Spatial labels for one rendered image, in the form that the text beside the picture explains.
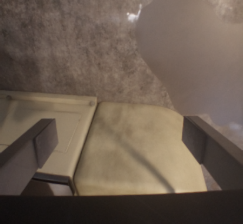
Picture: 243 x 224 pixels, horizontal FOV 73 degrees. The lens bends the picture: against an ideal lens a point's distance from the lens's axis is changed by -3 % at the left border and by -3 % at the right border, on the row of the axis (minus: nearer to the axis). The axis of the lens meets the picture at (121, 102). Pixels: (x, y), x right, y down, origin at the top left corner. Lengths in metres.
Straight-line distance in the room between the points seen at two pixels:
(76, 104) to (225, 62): 0.98
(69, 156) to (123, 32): 0.72
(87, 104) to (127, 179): 0.60
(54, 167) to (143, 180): 0.44
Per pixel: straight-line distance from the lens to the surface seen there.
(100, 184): 0.86
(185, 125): 0.17
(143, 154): 0.93
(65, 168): 0.92
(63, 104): 1.27
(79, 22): 1.02
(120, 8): 0.96
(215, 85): 1.20
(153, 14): 0.96
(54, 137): 0.17
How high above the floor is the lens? 0.94
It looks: 51 degrees down
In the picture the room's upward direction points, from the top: 170 degrees counter-clockwise
